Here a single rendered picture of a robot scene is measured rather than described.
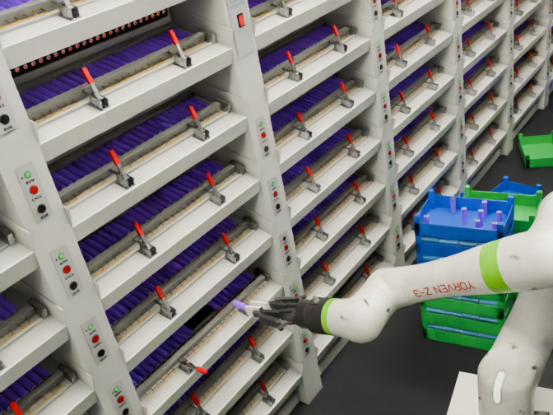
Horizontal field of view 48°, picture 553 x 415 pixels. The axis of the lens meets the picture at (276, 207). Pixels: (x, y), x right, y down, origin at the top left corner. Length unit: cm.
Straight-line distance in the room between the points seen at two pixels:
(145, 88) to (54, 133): 26
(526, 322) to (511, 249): 35
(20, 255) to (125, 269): 29
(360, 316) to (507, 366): 37
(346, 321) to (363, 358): 101
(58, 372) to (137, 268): 30
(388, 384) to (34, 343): 137
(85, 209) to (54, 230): 10
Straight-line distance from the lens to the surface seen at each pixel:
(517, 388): 160
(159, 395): 176
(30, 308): 147
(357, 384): 241
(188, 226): 165
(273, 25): 183
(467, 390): 190
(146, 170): 153
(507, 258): 136
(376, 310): 150
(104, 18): 141
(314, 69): 202
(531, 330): 168
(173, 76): 154
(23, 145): 131
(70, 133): 136
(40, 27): 135
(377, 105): 236
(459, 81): 304
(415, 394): 236
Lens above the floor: 171
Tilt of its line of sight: 29 degrees down
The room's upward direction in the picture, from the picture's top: 12 degrees counter-clockwise
